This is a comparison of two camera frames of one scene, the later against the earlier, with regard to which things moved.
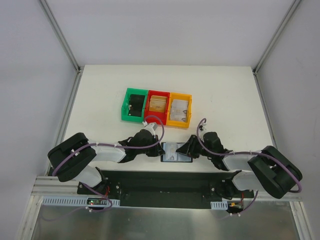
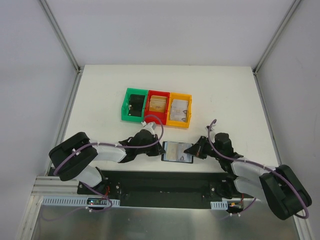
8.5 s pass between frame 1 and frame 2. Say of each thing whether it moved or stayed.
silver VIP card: moved
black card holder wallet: stayed
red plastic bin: stayed
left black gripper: stayed
